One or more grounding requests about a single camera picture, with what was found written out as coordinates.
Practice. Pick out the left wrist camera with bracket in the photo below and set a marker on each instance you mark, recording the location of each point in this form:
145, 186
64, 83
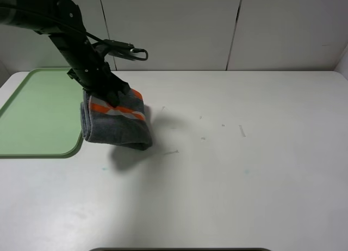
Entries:
120, 50

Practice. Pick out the light green plastic tray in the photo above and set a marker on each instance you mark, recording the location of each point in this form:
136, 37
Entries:
41, 119

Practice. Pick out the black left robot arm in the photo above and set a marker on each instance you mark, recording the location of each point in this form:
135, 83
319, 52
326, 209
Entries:
62, 21

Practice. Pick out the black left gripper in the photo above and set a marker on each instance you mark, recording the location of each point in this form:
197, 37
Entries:
94, 74

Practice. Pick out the grey towel with orange stripe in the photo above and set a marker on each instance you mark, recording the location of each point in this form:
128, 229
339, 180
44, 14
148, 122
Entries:
124, 125

